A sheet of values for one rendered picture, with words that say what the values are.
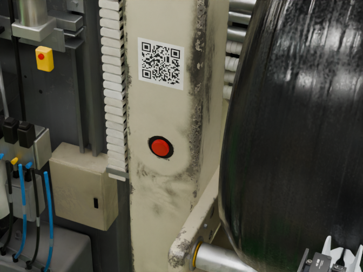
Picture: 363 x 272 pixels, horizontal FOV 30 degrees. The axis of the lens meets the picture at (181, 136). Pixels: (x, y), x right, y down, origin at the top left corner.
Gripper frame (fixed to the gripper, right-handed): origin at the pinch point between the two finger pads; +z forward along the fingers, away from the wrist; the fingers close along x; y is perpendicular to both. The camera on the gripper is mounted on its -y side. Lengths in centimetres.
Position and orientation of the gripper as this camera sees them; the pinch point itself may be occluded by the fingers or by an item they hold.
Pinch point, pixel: (341, 260)
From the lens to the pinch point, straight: 84.5
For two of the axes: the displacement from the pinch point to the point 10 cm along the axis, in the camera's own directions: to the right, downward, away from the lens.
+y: 0.7, -8.6, -5.1
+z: 3.7, -4.5, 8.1
